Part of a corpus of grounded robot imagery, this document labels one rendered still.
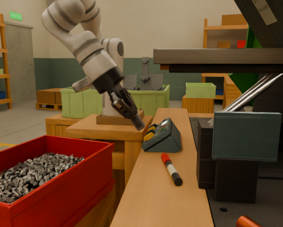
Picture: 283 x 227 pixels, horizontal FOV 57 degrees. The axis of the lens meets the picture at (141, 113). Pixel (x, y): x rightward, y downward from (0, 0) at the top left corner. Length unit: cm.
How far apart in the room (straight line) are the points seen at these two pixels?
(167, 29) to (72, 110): 650
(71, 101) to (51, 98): 499
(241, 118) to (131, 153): 70
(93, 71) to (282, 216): 46
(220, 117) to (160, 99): 106
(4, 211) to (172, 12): 768
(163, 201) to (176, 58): 22
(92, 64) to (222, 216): 41
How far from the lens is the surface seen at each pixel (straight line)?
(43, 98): 673
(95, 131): 107
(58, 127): 161
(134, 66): 808
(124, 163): 110
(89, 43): 63
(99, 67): 61
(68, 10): 65
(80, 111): 158
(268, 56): 35
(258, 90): 46
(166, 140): 63
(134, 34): 812
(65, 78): 911
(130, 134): 103
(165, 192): 46
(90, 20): 103
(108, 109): 115
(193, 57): 33
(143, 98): 146
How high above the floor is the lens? 111
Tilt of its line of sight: 11 degrees down
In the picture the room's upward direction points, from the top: straight up
